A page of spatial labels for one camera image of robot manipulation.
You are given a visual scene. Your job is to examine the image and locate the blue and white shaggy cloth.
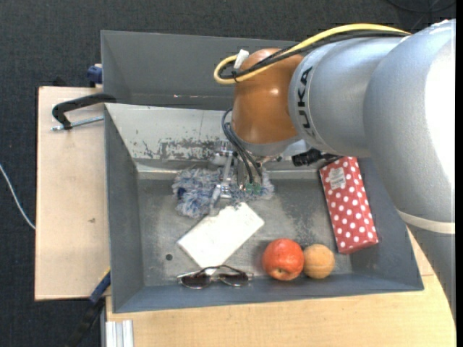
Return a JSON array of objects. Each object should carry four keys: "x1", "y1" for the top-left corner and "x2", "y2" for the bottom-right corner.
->
[{"x1": 171, "y1": 167, "x2": 276, "y2": 220}]

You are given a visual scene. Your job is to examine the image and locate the white flat box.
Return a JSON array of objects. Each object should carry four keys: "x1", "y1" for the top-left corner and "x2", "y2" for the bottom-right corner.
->
[{"x1": 177, "y1": 202, "x2": 266, "y2": 269}]

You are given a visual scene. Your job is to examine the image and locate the grey metal bin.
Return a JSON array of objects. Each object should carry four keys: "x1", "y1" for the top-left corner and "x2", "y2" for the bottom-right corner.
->
[{"x1": 100, "y1": 30, "x2": 425, "y2": 314}]

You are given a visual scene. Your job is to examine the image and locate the brown lens sunglasses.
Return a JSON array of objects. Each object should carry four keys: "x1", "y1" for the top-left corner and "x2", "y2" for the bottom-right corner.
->
[{"x1": 177, "y1": 264, "x2": 255, "y2": 290}]

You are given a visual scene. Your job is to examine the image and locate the red apple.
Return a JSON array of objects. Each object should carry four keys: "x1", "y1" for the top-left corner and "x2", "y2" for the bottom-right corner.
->
[{"x1": 261, "y1": 238, "x2": 305, "y2": 282}]

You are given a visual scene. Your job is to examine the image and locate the orange ball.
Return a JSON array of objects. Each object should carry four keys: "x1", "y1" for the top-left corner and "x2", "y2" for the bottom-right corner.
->
[{"x1": 302, "y1": 243, "x2": 336, "y2": 280}]

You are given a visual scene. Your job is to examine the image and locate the red box with white dots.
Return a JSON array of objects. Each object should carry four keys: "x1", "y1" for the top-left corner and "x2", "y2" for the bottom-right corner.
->
[{"x1": 318, "y1": 155, "x2": 380, "y2": 254}]

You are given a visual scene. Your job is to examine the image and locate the pale wood flat board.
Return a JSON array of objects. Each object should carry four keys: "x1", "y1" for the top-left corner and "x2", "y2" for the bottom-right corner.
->
[{"x1": 34, "y1": 85, "x2": 111, "y2": 301}]

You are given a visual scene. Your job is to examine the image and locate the black cylinder on white bracket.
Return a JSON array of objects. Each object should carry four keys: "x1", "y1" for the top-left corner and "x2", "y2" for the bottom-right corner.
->
[{"x1": 281, "y1": 140, "x2": 324, "y2": 168}]

